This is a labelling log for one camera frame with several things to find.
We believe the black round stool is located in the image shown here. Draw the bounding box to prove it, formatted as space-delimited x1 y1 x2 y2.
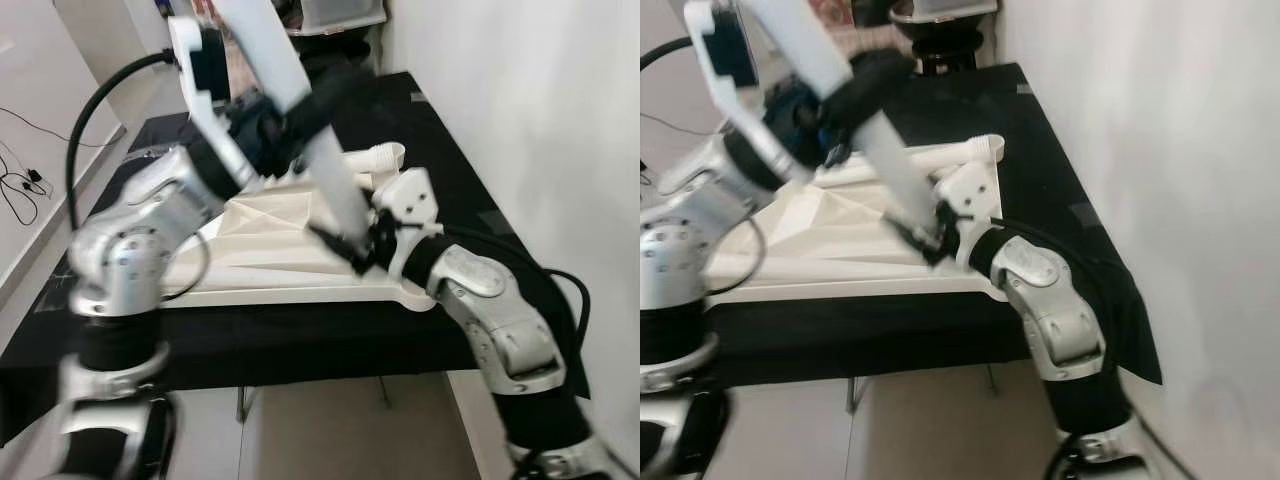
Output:
300 35 376 76
915 35 986 76

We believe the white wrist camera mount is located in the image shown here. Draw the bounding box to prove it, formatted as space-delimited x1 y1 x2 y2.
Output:
372 167 441 281
940 160 1001 271
685 0 811 186
167 15 266 189

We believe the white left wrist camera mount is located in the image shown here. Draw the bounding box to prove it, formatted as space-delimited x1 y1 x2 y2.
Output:
685 0 811 186
167 15 266 189

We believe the storage box with orange lid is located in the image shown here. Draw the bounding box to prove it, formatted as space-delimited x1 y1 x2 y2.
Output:
805 0 856 29

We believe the black tablecloth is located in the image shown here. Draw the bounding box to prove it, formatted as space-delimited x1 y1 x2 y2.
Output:
640 62 1164 391
0 70 591 446

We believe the black cable bundle with plug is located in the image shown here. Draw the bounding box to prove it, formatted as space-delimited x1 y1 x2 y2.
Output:
0 150 56 226

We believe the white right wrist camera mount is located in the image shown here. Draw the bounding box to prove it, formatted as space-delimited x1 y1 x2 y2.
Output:
372 167 441 281
940 160 1001 271

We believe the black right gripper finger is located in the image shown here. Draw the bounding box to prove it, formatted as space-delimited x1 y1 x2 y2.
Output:
307 224 367 277
888 220 947 267

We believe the white plastic children table top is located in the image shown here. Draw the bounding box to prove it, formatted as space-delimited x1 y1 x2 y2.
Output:
700 135 1011 301
160 143 441 311

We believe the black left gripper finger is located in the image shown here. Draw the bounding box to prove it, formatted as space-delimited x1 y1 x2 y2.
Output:
823 48 918 133
285 65 383 151

